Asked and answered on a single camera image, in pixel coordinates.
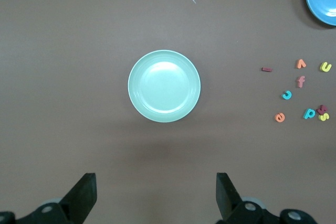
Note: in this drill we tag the teal foam letter p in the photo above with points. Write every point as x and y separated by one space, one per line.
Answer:
307 114

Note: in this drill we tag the light green plate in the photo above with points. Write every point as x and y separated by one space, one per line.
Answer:
164 86

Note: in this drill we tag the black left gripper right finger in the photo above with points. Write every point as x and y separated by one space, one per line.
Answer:
227 197

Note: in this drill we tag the dark red foam letter l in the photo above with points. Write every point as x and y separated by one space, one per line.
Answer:
267 69

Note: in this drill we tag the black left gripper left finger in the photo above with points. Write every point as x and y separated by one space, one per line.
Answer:
84 195

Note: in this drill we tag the yellow foam letter u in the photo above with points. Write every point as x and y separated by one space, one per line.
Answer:
325 69

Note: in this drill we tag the dark red foam letter k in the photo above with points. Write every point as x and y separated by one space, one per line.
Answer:
321 109

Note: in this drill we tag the yellow foam letter s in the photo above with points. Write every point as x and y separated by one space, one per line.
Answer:
324 117

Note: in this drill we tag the teal foam letter c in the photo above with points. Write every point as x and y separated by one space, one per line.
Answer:
284 95

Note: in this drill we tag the orange foam letter v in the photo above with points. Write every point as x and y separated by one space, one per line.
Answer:
299 65

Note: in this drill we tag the orange foam letter e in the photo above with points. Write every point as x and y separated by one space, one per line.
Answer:
277 118

